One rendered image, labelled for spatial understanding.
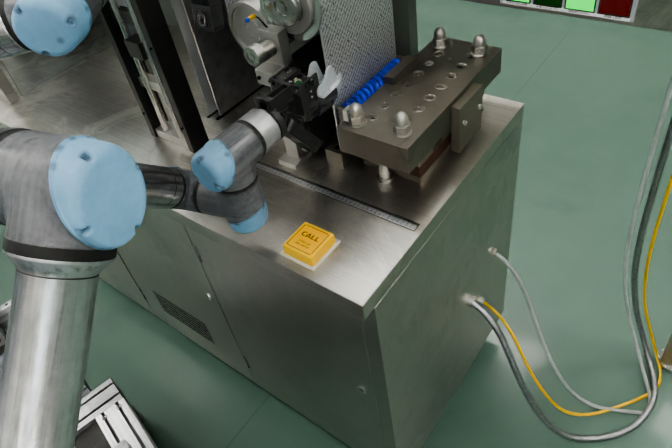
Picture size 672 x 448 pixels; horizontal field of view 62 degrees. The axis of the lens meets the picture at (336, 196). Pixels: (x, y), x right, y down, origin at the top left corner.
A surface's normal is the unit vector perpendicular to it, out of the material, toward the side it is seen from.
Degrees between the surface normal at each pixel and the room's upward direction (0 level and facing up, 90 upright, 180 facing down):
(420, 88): 0
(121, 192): 85
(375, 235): 0
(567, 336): 0
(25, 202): 47
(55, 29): 90
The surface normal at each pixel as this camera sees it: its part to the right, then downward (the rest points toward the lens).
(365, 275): -0.14, -0.73
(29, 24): 0.05, 0.67
